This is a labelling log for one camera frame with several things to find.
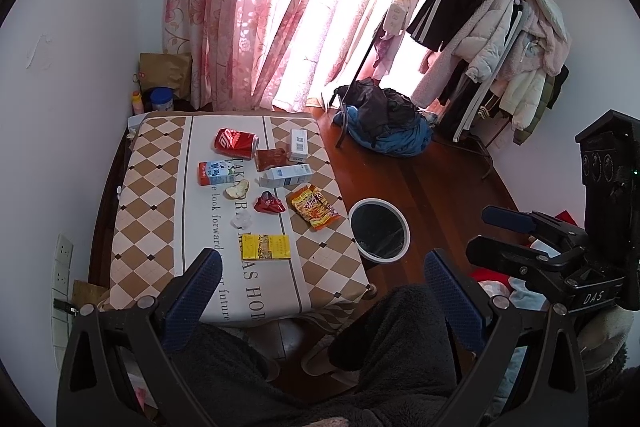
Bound red wrapper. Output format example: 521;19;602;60
254;191;286;215

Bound crushed red cola can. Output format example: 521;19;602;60
213;128;259;159

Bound white wall socket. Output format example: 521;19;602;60
51;234;74;355

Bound blue clothes pile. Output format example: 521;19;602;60
330;78;433;157

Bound blue white milk carton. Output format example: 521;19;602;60
258;164;314;188

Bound blue lid white jar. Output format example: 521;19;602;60
150;87;174;112

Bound white tissue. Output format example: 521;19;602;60
230;210;253;231

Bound white round trash bin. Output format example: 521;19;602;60
348;198;411;265

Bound orange cap bottle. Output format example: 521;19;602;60
131;91;144;115

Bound brown snack wrapper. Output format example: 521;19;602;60
255;147;288;172

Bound black fleece trousers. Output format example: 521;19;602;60
172;284;458;426

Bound hanging coats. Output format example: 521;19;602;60
372;0;572;144

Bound apple core piece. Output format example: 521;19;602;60
224;179;250;199

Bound orange snack bag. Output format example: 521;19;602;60
286;184;342;231

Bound checkered brown tablecloth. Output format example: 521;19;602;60
104;112;370;331

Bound yellow packet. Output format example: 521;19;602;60
240;234;291;260

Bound brown paper bag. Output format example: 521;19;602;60
138;53;192;100

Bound white barcode carton box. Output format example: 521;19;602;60
290;128;309;162

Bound red blanket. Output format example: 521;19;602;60
470;210;577;296

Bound black clothes rack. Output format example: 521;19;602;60
347;0;483;86

